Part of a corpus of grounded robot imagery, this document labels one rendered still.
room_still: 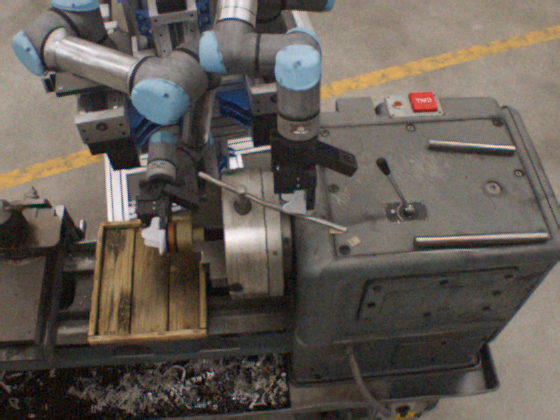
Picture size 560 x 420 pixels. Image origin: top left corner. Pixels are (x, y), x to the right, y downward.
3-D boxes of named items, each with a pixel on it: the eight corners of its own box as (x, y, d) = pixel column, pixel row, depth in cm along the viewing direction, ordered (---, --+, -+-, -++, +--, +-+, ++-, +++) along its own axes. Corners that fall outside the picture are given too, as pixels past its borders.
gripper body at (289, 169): (271, 173, 115) (269, 121, 107) (314, 170, 115) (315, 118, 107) (274, 198, 109) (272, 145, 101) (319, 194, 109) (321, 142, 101)
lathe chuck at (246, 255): (260, 199, 162) (258, 141, 133) (269, 310, 148) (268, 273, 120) (228, 202, 161) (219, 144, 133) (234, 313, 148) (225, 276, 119)
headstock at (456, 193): (473, 181, 176) (514, 90, 144) (521, 325, 149) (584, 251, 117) (281, 195, 173) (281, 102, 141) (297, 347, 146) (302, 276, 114)
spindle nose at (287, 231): (285, 207, 155) (288, 170, 136) (293, 283, 146) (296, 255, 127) (274, 208, 155) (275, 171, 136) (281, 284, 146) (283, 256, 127)
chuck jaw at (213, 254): (239, 237, 137) (241, 280, 129) (240, 249, 140) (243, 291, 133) (192, 240, 136) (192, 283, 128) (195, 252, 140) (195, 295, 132)
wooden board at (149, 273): (205, 221, 168) (204, 214, 165) (207, 339, 147) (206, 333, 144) (102, 229, 166) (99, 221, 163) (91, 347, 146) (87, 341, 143)
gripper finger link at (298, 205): (282, 219, 118) (281, 184, 112) (311, 217, 118) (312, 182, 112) (284, 230, 115) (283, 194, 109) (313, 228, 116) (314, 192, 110)
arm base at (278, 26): (232, 22, 174) (230, -6, 165) (281, 15, 175) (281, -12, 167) (241, 54, 165) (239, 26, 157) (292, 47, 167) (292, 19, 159)
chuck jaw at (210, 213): (238, 217, 142) (235, 170, 138) (238, 225, 137) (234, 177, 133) (193, 220, 141) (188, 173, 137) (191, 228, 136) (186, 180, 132)
